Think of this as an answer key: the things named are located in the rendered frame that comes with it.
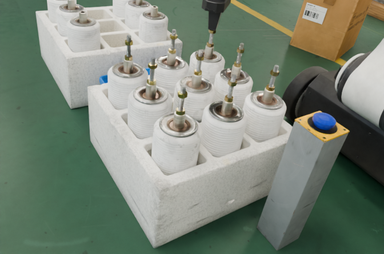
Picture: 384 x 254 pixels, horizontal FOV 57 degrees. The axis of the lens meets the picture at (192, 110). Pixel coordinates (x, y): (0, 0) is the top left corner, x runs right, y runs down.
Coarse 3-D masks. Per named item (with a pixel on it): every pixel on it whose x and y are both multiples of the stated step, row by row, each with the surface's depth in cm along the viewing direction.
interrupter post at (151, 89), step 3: (147, 84) 74; (156, 84) 74; (147, 87) 74; (150, 87) 74; (153, 87) 74; (156, 87) 75; (147, 90) 74; (150, 90) 74; (153, 90) 74; (147, 93) 75; (150, 93) 74; (153, 93) 75; (147, 96) 75; (150, 96) 75; (153, 96) 75
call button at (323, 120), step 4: (320, 112) 64; (316, 116) 62; (320, 116) 62; (324, 116) 63; (328, 116) 63; (332, 116) 63; (316, 120) 62; (320, 120) 61; (324, 120) 61; (328, 120) 62; (332, 120) 62; (316, 124) 62; (320, 124) 61; (324, 124) 61; (328, 124) 61; (332, 124) 61; (320, 128) 62; (324, 128) 62; (328, 128) 62
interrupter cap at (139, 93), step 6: (138, 90) 77; (144, 90) 77; (156, 90) 78; (162, 90) 78; (138, 96) 74; (144, 96) 75; (156, 96) 76; (162, 96) 76; (144, 102) 73; (150, 102) 73; (156, 102) 73; (162, 102) 74
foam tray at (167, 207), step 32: (96, 96) 86; (96, 128) 90; (128, 128) 77; (288, 128) 84; (128, 160) 75; (224, 160) 72; (256, 160) 77; (128, 192) 80; (160, 192) 64; (192, 192) 70; (224, 192) 77; (256, 192) 85; (160, 224) 70; (192, 224) 77
